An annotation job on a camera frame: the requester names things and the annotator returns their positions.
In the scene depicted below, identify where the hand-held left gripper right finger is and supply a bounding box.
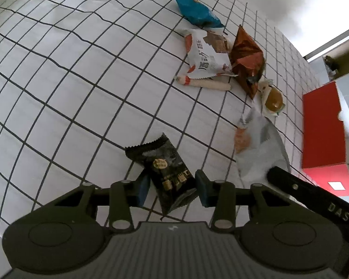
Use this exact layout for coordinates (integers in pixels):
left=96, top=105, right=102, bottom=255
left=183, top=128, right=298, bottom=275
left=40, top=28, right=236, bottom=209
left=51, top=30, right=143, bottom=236
left=195, top=169, right=282, bottom=230

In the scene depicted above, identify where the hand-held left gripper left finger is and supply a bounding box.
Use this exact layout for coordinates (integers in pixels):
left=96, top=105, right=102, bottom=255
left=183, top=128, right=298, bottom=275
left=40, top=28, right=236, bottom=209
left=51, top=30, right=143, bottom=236
left=51, top=175, right=152, bottom=231

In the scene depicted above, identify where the black snack packet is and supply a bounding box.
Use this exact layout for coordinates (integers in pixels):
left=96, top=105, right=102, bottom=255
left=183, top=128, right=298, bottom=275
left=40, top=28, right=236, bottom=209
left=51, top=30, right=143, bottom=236
left=125, top=132, right=198, bottom=214

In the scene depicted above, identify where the silver snack packet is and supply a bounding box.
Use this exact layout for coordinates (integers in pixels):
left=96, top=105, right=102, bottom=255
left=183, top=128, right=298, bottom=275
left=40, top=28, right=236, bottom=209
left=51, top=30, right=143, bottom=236
left=234, top=106, right=291, bottom=186

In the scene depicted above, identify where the red cardboard box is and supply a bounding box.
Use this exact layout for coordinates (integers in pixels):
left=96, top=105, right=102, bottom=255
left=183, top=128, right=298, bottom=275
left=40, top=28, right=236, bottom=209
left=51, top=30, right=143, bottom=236
left=302, top=73, right=349, bottom=196

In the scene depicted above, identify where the sausage stick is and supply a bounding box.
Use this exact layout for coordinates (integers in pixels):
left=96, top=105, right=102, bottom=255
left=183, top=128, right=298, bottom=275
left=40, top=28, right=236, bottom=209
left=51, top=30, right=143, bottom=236
left=174, top=75, right=231, bottom=92

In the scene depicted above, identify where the round pastry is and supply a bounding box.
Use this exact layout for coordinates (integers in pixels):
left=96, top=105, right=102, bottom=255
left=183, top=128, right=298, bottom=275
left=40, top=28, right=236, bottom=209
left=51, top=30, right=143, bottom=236
left=257, top=78, right=285, bottom=117

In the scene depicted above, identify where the white snack packet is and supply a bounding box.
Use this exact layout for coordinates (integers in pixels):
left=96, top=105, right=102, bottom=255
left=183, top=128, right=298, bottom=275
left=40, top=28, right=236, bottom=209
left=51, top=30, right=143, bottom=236
left=183, top=27, right=239, bottom=79

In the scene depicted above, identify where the brown snack packet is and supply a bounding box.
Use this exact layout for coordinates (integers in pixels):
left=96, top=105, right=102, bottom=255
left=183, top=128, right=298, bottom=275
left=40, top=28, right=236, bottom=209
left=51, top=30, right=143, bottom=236
left=230, top=25, right=265, bottom=100

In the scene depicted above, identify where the blue snack packet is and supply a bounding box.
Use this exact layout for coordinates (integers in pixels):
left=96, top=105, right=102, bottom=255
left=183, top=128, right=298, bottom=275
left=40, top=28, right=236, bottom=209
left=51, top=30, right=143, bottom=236
left=174, top=0, right=225, bottom=29

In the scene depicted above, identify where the white grid tablecloth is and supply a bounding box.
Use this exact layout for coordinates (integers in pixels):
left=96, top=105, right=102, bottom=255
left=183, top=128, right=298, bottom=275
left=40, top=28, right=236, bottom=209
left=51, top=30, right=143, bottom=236
left=0, top=0, right=349, bottom=239

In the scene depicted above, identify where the white shelf unit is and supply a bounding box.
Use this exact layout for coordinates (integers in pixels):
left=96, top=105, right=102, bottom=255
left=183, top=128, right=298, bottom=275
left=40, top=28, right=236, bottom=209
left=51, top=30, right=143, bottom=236
left=307, top=26, right=349, bottom=83

